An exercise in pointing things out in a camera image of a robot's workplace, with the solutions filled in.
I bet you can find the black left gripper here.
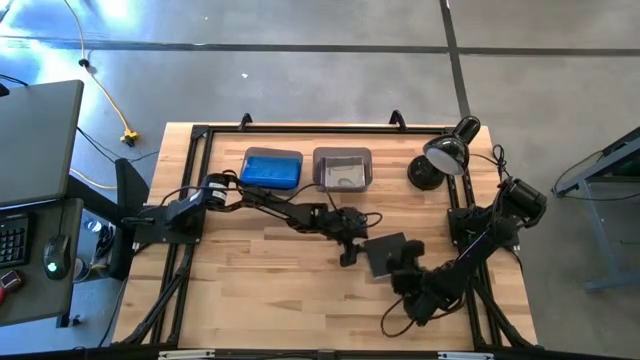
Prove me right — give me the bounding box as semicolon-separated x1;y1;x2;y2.
312;207;375;267

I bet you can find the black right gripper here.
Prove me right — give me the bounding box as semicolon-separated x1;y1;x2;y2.
388;239;427;296

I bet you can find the blue jewel case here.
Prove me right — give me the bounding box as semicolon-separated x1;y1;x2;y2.
239;155;303;191

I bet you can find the grey translucent plastic bin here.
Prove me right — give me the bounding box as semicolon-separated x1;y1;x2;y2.
241;146;305;196
312;146;374;194

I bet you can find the white label strip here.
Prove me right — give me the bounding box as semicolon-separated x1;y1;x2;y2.
158;349;216;360
438;351;495;360

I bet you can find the black desk lamp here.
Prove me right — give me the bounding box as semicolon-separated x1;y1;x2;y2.
407;115;482;192

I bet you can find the black computer mouse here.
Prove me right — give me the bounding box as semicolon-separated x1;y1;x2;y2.
42;233;73;280

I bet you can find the dark grey desk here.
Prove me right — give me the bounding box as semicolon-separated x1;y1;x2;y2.
0;197;85;329

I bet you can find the grey desk top panel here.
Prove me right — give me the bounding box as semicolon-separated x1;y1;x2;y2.
0;79;85;208

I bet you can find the black keyboard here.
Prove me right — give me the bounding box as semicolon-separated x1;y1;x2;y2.
0;213;30;270

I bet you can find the small red black device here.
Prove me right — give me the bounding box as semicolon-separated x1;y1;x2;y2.
0;269;25;305

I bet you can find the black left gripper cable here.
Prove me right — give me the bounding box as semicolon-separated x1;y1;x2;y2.
358;211;385;232

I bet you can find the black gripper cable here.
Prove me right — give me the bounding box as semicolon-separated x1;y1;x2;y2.
380;293;419;339
358;211;385;232

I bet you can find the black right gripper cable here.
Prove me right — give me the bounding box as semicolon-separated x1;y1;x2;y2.
380;293;419;339

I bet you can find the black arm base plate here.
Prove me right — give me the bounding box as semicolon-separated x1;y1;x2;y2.
121;204;204;246
448;205;521;249

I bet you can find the black aluminium table frame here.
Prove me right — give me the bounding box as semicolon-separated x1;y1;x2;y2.
113;123;539;350

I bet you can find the black lamp cable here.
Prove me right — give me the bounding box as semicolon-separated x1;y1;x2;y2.
469;143;509;176

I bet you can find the grey metal cart frame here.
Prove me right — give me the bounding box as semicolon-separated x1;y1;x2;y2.
552;127;640;295

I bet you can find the black upright post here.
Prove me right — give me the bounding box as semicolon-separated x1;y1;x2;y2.
107;157;151;282

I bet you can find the yellow power cable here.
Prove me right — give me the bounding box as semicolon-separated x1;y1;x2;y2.
62;0;141;147
69;167;119;191

